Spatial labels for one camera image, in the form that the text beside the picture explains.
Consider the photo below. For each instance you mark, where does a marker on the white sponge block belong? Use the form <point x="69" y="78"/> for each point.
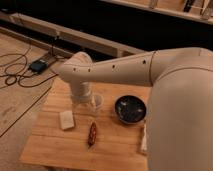
<point x="66" y="120"/>

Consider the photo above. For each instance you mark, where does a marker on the white object at table edge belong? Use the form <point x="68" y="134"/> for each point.
<point x="143" y="147"/>

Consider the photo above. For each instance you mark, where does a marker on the wooden beam rail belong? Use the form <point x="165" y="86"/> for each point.
<point x="82" y="39"/>

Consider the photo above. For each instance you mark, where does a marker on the dark ceramic bowl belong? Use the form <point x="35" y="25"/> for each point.
<point x="130" y="109"/>

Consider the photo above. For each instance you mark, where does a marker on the red chili pepper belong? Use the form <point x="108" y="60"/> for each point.
<point x="92" y="134"/>

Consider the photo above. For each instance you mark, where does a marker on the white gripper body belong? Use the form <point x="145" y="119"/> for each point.
<point x="81" y="92"/>

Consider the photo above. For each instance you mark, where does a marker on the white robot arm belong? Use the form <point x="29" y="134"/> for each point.
<point x="179" y="127"/>

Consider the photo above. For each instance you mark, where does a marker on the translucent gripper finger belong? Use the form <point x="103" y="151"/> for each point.
<point x="97" y="102"/>

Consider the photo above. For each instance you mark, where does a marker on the black power adapter box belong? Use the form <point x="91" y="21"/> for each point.
<point x="38" y="66"/>

